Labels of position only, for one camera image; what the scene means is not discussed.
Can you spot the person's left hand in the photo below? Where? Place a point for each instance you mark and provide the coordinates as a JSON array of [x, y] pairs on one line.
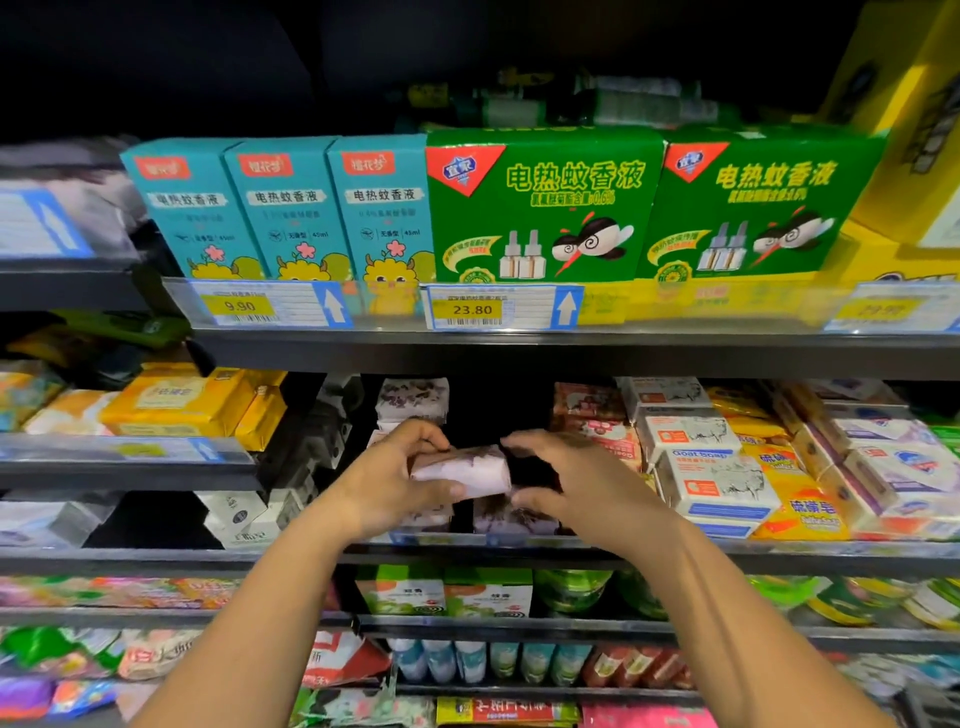
[[383, 488]]

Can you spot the person's right hand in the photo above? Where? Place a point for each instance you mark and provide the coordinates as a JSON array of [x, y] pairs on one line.
[[600, 495]]

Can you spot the lilac soap box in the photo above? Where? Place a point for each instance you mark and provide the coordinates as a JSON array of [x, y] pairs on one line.
[[473, 473], [428, 521]]

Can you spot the stack of pink soap boxes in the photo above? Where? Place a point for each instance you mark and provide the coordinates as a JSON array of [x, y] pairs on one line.
[[593, 405]]

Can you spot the stack of white orange soap boxes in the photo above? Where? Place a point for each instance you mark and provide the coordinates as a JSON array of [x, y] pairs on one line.
[[713, 480]]

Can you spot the stack of yellow soap boxes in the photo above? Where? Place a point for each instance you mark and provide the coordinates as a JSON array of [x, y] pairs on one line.
[[803, 518]]

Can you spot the stack of yellow soap cartons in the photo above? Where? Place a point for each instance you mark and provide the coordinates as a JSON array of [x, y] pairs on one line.
[[173, 405]]

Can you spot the stack of white purple soap boxes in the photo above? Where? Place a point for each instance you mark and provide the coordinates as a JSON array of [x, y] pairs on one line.
[[900, 473]]

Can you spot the stack of green soap boxes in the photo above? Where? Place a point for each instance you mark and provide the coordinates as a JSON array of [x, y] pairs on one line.
[[948, 438]]

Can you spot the person's left forearm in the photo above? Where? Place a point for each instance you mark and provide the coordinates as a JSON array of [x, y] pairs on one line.
[[255, 638]]

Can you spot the person's right forearm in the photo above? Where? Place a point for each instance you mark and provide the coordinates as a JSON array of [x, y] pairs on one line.
[[765, 645]]

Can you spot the green white carton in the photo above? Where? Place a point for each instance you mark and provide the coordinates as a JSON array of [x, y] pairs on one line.
[[488, 596], [405, 593]]

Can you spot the white printed small cartons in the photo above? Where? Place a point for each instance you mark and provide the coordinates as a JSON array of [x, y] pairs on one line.
[[233, 513]]

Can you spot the red white packet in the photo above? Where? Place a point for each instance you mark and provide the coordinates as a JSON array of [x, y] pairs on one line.
[[345, 657]]

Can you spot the row of red tubes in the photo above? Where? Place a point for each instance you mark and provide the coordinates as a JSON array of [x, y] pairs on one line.
[[638, 668]]

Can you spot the row of blue white tubes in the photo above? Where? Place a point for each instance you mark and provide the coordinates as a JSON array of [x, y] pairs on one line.
[[450, 660]]

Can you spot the white blue price tag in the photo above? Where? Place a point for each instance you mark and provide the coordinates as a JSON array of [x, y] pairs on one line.
[[270, 305], [38, 225], [503, 308], [893, 308]]

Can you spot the white floral packet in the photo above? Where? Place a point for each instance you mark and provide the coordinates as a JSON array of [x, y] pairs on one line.
[[360, 705]]

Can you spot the pink flat pack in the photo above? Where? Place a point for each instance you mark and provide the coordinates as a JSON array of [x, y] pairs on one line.
[[645, 716]]

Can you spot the yellow red flat pack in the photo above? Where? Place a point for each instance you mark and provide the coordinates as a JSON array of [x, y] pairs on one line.
[[503, 711]]

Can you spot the white blue price strip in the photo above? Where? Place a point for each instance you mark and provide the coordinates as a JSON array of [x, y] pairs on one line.
[[135, 449]]

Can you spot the row of pink orange packets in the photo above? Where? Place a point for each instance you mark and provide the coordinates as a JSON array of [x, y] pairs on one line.
[[135, 593]]

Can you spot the teal box yellow cartoon print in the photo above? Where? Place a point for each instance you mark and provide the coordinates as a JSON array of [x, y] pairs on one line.
[[383, 210]]

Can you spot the pile of colourful packets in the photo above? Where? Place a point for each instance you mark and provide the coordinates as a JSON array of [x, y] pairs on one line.
[[150, 653]]

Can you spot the teal box pink flower print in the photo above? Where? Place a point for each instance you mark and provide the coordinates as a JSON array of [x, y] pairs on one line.
[[293, 210], [195, 210]]

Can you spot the dark green packets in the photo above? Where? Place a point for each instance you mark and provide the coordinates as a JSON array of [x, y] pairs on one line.
[[135, 327]]

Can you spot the green box mosquito print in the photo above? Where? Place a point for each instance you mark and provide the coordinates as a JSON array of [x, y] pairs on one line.
[[540, 195], [765, 195]]

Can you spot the white plastic pack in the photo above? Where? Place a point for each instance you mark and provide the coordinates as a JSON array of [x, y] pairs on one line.
[[45, 522]]

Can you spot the teal packets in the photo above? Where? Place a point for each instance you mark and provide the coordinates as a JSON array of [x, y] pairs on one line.
[[900, 672]]

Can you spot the orange white packet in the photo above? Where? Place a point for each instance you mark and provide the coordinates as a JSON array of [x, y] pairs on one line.
[[27, 393]]

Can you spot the flat yellow box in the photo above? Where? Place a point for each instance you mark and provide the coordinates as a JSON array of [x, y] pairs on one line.
[[900, 263]]

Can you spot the row of dark green packs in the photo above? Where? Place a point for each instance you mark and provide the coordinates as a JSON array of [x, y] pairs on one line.
[[630, 108]]

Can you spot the stack of white plastic packs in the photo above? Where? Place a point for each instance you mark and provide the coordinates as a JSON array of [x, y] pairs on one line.
[[113, 195]]

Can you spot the large yellow box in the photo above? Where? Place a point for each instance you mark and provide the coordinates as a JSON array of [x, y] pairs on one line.
[[900, 120]]

